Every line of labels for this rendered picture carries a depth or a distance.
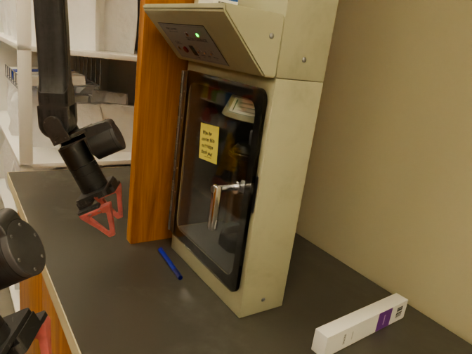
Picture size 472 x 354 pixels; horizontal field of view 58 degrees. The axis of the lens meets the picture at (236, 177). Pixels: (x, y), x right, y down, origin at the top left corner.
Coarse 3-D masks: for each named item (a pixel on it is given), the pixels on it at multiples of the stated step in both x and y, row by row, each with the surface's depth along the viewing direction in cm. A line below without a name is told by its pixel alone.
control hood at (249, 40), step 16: (160, 16) 82; (176, 16) 76; (192, 16) 71; (208, 16) 67; (224, 16) 63; (240, 16) 63; (256, 16) 65; (272, 16) 66; (160, 32) 89; (208, 32) 71; (224, 32) 67; (240, 32) 64; (256, 32) 66; (272, 32) 67; (224, 48) 72; (240, 48) 67; (256, 48) 66; (272, 48) 68; (208, 64) 84; (240, 64) 72; (256, 64) 68; (272, 64) 69
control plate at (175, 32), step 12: (168, 24) 82; (180, 24) 78; (168, 36) 87; (180, 36) 82; (192, 36) 77; (204, 36) 73; (204, 48) 78; (216, 48) 74; (204, 60) 83; (216, 60) 78
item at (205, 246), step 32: (192, 96) 92; (224, 96) 82; (256, 96) 73; (192, 128) 93; (224, 128) 82; (256, 128) 73; (192, 160) 94; (224, 160) 83; (256, 160) 75; (192, 192) 95; (224, 192) 84; (192, 224) 96; (224, 224) 84; (224, 256) 85
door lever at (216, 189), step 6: (216, 186) 77; (222, 186) 78; (228, 186) 78; (234, 186) 79; (216, 192) 77; (234, 192) 80; (216, 198) 77; (210, 204) 78; (216, 204) 78; (210, 210) 78; (216, 210) 78; (210, 216) 79; (216, 216) 78; (210, 222) 79; (216, 222) 79; (210, 228) 79; (216, 228) 79
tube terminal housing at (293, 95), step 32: (256, 0) 73; (288, 0) 67; (320, 0) 70; (288, 32) 69; (320, 32) 72; (192, 64) 94; (288, 64) 71; (320, 64) 75; (288, 96) 73; (320, 96) 77; (288, 128) 75; (288, 160) 78; (288, 192) 80; (256, 224) 78; (288, 224) 83; (192, 256) 99; (256, 256) 81; (288, 256) 86; (224, 288) 88; (256, 288) 84
